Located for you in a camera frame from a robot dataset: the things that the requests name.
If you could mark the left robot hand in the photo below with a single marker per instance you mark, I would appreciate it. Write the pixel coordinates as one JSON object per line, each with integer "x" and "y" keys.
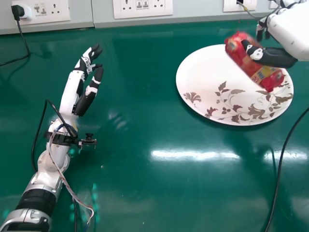
{"x": 70, "y": 94}

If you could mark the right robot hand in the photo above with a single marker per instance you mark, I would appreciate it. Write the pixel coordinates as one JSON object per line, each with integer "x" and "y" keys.
{"x": 289, "y": 31}

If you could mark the red biscuit packet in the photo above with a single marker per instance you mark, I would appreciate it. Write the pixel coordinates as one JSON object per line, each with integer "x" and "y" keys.
{"x": 268, "y": 78}

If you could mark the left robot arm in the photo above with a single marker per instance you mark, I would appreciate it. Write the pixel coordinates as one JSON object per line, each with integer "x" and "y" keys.
{"x": 53, "y": 164}

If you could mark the plate with brown leaf pattern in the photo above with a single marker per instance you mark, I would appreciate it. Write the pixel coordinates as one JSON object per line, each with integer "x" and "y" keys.
{"x": 205, "y": 79}

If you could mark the white socket strip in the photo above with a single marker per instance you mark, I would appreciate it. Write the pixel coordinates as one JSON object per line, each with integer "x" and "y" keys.
{"x": 125, "y": 9}
{"x": 229, "y": 6}
{"x": 55, "y": 12}

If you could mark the white plug adapter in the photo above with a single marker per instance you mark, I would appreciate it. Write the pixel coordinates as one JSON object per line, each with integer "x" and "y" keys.
{"x": 27, "y": 13}

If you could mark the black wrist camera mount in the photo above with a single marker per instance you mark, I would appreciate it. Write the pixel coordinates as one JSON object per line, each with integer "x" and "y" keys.
{"x": 88, "y": 141}

